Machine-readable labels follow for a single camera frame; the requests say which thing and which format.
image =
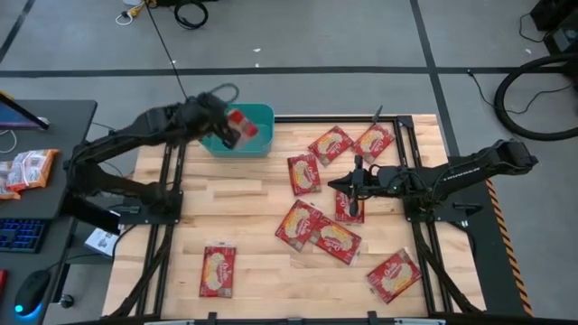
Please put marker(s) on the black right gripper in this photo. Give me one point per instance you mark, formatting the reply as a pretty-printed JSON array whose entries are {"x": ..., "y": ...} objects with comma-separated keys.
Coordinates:
[{"x": 381, "y": 182}]

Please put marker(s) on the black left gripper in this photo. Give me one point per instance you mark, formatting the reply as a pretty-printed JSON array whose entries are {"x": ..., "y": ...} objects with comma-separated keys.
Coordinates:
[{"x": 205, "y": 113}]

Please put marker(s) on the red popcorn bag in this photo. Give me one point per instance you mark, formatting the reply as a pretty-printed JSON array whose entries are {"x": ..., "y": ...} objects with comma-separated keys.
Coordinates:
[
  {"x": 218, "y": 271},
  {"x": 295, "y": 223},
  {"x": 394, "y": 276},
  {"x": 304, "y": 176},
  {"x": 338, "y": 241},
  {"x": 246, "y": 128},
  {"x": 341, "y": 212},
  {"x": 373, "y": 142},
  {"x": 331, "y": 145}
]

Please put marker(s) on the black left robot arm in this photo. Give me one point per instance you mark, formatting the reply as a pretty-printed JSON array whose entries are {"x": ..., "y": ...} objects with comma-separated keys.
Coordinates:
[{"x": 135, "y": 128}]

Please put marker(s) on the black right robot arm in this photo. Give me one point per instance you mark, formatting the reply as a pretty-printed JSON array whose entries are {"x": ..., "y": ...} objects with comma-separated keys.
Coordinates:
[{"x": 474, "y": 169}]

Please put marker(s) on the teal plastic basket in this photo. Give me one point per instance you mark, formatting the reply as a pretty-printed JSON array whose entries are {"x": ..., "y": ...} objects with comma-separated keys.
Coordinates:
[{"x": 255, "y": 151}]

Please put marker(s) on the black table clamp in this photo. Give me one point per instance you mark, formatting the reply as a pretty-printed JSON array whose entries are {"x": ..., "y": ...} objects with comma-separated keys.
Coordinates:
[
  {"x": 372, "y": 317},
  {"x": 211, "y": 318}
]

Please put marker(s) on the black office desk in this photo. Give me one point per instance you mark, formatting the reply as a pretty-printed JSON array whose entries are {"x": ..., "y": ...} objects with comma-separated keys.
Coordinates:
[{"x": 68, "y": 135}]

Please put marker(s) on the black platform with hazard stripe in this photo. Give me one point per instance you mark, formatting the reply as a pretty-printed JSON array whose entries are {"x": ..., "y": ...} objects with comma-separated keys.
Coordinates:
[{"x": 492, "y": 253}]

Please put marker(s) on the black flat panel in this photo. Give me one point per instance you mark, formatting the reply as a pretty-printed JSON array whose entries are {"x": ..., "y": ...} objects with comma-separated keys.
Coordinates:
[{"x": 90, "y": 217}]

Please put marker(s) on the white printed cardboard box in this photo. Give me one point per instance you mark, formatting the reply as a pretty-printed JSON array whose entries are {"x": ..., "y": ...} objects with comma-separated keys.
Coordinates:
[{"x": 101, "y": 242}]

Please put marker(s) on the snack packets on side desk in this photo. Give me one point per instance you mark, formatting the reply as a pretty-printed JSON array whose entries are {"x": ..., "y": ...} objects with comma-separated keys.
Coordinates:
[{"x": 31, "y": 169}]

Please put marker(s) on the computer monitor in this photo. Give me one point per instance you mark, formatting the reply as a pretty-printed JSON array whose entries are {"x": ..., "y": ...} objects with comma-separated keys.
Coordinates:
[{"x": 13, "y": 118}]

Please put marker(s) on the orange snack bag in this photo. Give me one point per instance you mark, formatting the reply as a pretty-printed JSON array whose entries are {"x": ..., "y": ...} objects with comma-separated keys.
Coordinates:
[{"x": 6, "y": 182}]

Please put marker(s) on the backlit black keyboard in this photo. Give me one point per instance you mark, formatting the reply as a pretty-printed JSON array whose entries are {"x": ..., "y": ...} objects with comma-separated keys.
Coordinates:
[{"x": 20, "y": 234}]

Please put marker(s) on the black round desk foot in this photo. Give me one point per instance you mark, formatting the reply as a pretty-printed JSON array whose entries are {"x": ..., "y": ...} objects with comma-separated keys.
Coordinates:
[{"x": 67, "y": 301}]

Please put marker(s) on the black computer mouse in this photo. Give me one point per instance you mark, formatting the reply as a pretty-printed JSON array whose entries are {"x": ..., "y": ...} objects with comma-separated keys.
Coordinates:
[{"x": 31, "y": 291}]

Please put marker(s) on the black floor equipment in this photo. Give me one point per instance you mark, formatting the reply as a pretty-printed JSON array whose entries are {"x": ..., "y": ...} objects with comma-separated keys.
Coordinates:
[{"x": 560, "y": 31}]

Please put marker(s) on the black aluminium table frame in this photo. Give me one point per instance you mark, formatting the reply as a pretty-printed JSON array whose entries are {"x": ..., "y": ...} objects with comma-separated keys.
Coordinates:
[{"x": 316, "y": 119}]

